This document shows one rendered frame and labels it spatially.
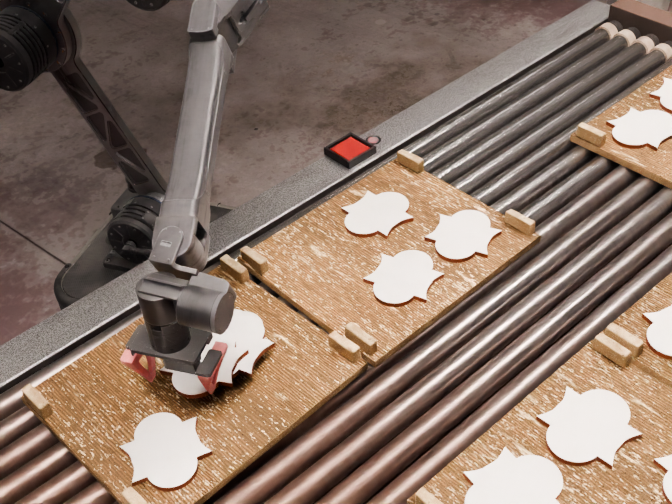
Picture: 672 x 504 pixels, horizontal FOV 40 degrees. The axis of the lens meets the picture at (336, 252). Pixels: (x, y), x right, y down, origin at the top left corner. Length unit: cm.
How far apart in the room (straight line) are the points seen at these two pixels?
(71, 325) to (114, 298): 9
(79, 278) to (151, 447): 143
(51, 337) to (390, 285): 57
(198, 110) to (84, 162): 229
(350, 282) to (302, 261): 10
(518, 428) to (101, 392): 63
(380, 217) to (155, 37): 285
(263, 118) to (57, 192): 85
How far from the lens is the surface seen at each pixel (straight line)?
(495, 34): 419
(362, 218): 166
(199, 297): 120
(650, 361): 146
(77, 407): 145
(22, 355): 159
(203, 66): 140
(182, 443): 135
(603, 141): 187
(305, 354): 144
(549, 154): 187
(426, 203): 170
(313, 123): 362
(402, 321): 148
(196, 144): 133
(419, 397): 140
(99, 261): 278
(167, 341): 128
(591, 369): 143
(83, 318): 162
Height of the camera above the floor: 200
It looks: 42 degrees down
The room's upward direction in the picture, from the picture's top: 5 degrees counter-clockwise
